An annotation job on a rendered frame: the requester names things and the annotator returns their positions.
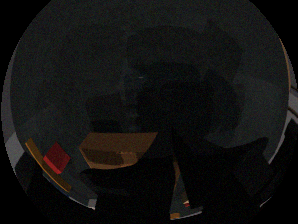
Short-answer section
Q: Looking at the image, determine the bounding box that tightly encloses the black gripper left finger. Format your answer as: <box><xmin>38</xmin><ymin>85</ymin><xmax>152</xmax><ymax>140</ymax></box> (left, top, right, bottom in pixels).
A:
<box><xmin>78</xmin><ymin>120</ymin><xmax>176</xmax><ymax>214</ymax></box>

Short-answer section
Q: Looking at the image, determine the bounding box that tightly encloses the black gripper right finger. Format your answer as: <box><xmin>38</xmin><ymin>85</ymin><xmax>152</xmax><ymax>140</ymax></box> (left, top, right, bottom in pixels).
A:
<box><xmin>169</xmin><ymin>120</ymin><xmax>269</xmax><ymax>209</ymax></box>

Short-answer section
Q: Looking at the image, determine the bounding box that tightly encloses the orange-brown long bar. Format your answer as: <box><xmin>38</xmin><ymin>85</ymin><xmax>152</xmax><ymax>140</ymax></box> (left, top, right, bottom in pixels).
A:
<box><xmin>170</xmin><ymin>213</ymin><xmax>180</xmax><ymax>218</ymax></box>
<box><xmin>25</xmin><ymin>137</ymin><xmax>72</xmax><ymax>192</ymax></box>

